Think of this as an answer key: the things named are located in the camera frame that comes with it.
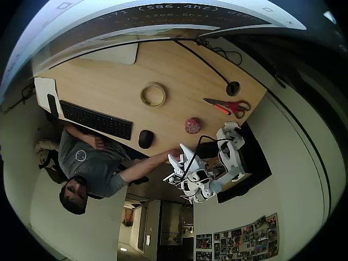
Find dark glass cabinet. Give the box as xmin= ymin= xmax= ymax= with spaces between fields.
xmin=160 ymin=201 xmax=195 ymax=247

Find black computer mouse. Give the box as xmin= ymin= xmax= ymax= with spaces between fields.
xmin=138 ymin=129 xmax=154 ymax=150

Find thin black cable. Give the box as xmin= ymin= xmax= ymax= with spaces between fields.
xmin=197 ymin=38 xmax=243 ymax=66

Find orange craft knife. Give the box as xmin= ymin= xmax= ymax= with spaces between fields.
xmin=213 ymin=104 xmax=232 ymax=115

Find white leader arm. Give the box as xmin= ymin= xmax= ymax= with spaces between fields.
xmin=167 ymin=154 xmax=204 ymax=205

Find thick black desk cable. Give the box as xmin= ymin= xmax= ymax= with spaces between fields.
xmin=175 ymin=40 xmax=232 ymax=85

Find white notebook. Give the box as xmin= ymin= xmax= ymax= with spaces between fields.
xmin=34 ymin=77 xmax=65 ymax=120

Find person's right forearm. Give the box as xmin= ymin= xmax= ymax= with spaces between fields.
xmin=121 ymin=151 xmax=172 ymax=186

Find black side cabinet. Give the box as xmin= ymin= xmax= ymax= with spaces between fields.
xmin=195 ymin=121 xmax=273 ymax=204

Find man in grey t-shirt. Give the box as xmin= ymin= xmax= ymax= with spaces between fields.
xmin=58 ymin=126 xmax=131 ymax=215

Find round desk cable hole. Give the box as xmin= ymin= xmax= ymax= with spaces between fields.
xmin=225 ymin=80 xmax=241 ymax=97

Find silver monitor stand base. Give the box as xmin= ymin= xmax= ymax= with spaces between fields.
xmin=78 ymin=42 xmax=140 ymax=65

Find large photo collage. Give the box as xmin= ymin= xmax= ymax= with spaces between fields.
xmin=213 ymin=213 xmax=280 ymax=261

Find red handled scissors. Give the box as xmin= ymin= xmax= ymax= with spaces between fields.
xmin=203 ymin=97 xmax=251 ymax=120

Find large curved monitor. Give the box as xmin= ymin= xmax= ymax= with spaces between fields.
xmin=0 ymin=0 xmax=308 ymax=109

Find black camera cable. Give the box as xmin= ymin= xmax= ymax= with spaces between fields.
xmin=183 ymin=135 xmax=235 ymax=175

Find beige cloth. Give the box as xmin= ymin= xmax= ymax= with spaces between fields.
xmin=34 ymin=138 xmax=59 ymax=170

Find beige masking tape roll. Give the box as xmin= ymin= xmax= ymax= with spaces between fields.
xmin=140 ymin=81 xmax=167 ymax=108

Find black phone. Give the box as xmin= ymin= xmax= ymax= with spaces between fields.
xmin=46 ymin=94 xmax=59 ymax=118

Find black keyboard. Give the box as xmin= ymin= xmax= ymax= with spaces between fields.
xmin=59 ymin=100 xmax=134 ymax=141

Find person's left hand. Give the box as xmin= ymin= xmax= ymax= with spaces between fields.
xmin=91 ymin=135 xmax=109 ymax=150

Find person's right hand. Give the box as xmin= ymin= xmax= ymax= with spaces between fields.
xmin=169 ymin=148 xmax=183 ymax=161

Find person's left forearm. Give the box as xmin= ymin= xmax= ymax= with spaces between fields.
xmin=64 ymin=125 xmax=95 ymax=142

